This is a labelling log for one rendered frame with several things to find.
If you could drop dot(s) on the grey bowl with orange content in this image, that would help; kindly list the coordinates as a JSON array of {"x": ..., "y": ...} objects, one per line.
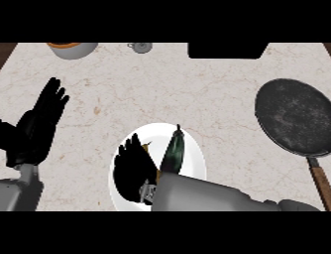
[{"x": 73, "y": 51}]

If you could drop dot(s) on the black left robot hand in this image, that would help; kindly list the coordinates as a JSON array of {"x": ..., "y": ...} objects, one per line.
[{"x": 36, "y": 132}]

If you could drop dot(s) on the black appliance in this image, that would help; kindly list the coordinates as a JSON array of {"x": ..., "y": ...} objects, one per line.
[{"x": 227, "y": 50}]

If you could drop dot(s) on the small grey cup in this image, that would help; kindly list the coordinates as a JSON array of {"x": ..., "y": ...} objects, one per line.
[{"x": 141, "y": 47}]

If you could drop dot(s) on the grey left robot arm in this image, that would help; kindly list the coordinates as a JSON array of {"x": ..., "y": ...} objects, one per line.
[{"x": 12, "y": 195}]

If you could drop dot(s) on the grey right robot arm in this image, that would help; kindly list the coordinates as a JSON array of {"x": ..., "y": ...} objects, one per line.
[{"x": 207, "y": 196}]

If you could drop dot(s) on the white plate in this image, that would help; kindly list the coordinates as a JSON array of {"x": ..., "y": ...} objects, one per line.
[{"x": 193, "y": 162}]

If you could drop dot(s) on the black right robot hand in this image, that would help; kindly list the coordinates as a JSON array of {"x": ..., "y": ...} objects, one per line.
[{"x": 132, "y": 172}]

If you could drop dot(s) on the dark green pear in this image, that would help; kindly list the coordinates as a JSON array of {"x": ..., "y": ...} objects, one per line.
[{"x": 175, "y": 152}]

